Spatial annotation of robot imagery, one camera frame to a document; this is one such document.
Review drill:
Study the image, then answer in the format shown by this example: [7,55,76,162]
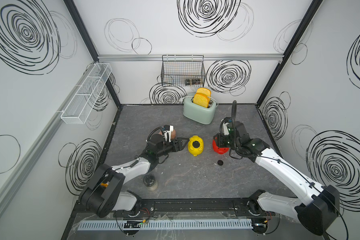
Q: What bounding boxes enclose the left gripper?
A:
[155,138,189,159]

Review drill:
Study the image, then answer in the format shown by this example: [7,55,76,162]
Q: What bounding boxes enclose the yellow piggy bank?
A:
[188,136,204,157]

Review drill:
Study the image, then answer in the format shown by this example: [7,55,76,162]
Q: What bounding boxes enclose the red piggy bank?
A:
[213,137,229,155]

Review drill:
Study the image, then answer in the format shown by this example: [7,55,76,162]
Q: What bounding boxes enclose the pink piggy bank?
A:
[159,126,176,141]

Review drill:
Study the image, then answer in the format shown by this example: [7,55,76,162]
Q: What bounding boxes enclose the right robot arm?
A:
[214,117,340,236]

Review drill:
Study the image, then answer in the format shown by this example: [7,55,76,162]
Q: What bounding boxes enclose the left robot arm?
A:
[79,134,190,218]

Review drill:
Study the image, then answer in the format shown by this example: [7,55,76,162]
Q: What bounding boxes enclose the mint green toaster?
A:
[182,95,219,125]

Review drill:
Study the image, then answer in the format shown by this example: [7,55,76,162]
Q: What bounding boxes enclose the front toast slice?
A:
[192,93,210,108]

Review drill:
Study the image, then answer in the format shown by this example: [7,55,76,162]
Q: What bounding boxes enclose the toast slice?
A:
[197,88,212,97]
[192,93,210,108]

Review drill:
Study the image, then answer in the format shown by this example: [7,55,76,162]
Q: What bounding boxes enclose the clear jar with white contents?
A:
[143,174,158,192]

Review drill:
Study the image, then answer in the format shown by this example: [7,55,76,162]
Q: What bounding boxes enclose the back toast slice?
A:
[197,88,212,97]

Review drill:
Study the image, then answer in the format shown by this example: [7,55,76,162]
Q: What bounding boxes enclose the small jars in basket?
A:
[185,79,204,86]

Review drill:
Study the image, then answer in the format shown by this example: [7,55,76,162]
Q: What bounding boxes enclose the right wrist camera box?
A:
[221,123,230,136]

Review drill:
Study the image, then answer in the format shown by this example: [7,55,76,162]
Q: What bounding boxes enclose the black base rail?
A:
[71,197,316,218]

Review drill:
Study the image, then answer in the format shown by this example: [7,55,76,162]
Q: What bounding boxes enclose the black wire wall basket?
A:
[160,55,206,88]

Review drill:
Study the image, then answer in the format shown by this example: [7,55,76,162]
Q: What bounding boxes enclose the white slotted cable duct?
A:
[78,219,253,231]

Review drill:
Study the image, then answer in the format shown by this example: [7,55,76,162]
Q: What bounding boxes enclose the white wire wall shelf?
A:
[61,62,112,125]

